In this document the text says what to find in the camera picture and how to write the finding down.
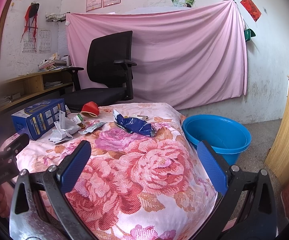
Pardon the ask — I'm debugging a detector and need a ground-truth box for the black office chair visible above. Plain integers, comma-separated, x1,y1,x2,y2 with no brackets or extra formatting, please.
63,30,137,112

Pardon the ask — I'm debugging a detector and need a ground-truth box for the person left hand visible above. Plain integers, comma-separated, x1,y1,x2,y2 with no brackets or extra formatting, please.
0,184,10,218

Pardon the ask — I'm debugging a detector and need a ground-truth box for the white green medicine box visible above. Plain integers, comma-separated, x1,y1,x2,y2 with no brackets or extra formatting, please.
71,113,84,127

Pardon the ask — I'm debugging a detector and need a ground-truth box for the pink hanging sheet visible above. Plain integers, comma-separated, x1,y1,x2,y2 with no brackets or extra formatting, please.
66,0,247,109

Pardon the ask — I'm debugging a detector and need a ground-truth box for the green hanging bag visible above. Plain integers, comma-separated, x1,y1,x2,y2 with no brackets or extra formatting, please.
244,28,256,42

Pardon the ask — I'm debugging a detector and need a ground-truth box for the blue plastic bucket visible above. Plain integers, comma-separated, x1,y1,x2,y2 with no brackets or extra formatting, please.
182,114,252,165

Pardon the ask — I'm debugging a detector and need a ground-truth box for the red hanging tassel ornament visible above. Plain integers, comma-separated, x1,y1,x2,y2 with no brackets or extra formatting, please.
21,2,40,45

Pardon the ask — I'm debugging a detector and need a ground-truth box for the red paper wall poster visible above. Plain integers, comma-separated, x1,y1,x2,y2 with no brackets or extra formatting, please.
240,0,262,22

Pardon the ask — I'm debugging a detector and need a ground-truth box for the blue cardboard box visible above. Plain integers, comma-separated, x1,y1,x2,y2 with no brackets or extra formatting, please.
11,99,66,140

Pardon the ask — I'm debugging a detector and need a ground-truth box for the stack of books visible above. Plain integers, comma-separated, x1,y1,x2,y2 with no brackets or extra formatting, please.
38,53,72,72

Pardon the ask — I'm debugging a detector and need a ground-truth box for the long white sachet strip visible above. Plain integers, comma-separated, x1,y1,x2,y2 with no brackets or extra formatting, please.
78,122,106,135

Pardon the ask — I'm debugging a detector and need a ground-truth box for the blue foil wrapper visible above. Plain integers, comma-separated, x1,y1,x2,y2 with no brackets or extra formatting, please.
113,109,156,138

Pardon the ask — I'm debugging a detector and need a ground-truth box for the wooden shelf desk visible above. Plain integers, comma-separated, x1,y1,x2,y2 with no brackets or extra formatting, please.
0,68,74,112

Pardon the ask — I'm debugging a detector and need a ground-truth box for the white paper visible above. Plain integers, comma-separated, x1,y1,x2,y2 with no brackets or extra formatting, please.
49,111,81,144

